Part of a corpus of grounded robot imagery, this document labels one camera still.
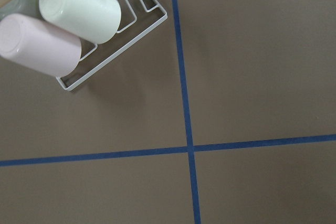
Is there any white wire cup rack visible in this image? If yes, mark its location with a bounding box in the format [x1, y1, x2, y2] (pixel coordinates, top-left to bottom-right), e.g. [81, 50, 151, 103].
[0, 0, 168, 92]

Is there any grey cup in rack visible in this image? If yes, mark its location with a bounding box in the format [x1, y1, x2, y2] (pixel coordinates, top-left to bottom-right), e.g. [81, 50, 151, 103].
[1, 0, 41, 20]

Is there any white cup in rack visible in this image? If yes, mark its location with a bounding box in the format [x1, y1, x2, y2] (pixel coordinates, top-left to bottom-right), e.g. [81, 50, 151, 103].
[39, 0, 121, 44]

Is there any pink cup in rack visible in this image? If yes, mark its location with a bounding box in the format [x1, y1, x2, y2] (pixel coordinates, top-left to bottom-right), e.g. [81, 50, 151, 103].
[1, 14, 82, 77]

